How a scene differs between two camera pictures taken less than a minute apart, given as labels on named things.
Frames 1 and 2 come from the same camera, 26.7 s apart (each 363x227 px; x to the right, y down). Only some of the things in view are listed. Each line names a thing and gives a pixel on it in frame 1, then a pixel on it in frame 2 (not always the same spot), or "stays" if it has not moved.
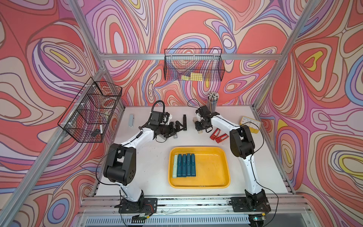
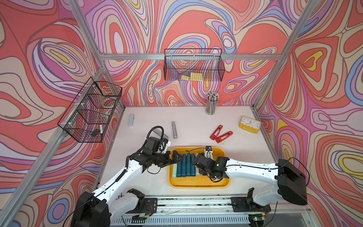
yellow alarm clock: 254,126 stays
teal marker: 193,165 stays
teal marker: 179,165 stays
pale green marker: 175,168 stays
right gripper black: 198,127 to 202,172
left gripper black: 171,130 to 168,161
